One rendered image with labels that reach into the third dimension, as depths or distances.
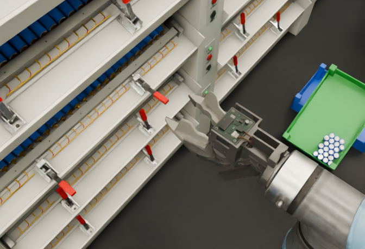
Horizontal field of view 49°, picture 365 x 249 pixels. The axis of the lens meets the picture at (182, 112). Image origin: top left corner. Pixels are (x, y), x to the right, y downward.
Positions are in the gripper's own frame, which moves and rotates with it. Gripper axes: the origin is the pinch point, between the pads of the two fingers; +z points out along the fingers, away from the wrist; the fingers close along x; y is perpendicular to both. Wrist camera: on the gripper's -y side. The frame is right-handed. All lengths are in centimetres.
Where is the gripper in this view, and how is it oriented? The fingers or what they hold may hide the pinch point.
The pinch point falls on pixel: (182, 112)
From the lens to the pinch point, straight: 73.9
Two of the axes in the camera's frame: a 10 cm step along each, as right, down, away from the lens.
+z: -7.7, -5.3, 3.5
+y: 0.1, -5.6, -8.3
